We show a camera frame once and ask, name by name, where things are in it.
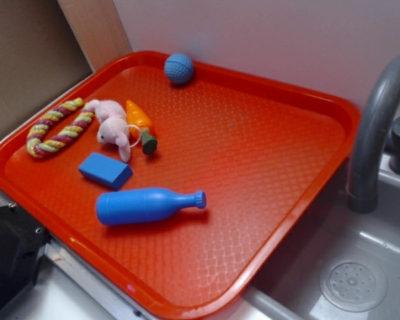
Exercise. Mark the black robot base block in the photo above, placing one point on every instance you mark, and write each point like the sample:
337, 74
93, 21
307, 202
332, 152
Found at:
22, 241

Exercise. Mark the blue plastic bottle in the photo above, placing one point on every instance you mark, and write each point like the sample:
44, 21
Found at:
144, 205

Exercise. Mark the red plastic tray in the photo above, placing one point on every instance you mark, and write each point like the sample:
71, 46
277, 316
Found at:
261, 151

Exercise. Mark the orange toy carrot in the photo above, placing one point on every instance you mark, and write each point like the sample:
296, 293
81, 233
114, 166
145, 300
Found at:
141, 127

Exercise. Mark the pink plush bunny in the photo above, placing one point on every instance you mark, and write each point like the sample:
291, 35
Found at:
113, 126

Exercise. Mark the blue dimpled ball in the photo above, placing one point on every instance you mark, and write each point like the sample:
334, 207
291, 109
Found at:
178, 68

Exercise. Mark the blue rectangular block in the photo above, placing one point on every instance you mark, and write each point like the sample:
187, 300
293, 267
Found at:
105, 171

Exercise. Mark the grey toy sink basin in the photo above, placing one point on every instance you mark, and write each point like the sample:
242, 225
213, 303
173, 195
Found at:
334, 263

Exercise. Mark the grey sink faucet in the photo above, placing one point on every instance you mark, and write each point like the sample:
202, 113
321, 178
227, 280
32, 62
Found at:
382, 108

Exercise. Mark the brown cardboard panel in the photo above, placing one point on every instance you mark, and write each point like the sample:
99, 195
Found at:
40, 59

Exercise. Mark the multicolour rope toy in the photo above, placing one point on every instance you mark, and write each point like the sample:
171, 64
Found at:
58, 128

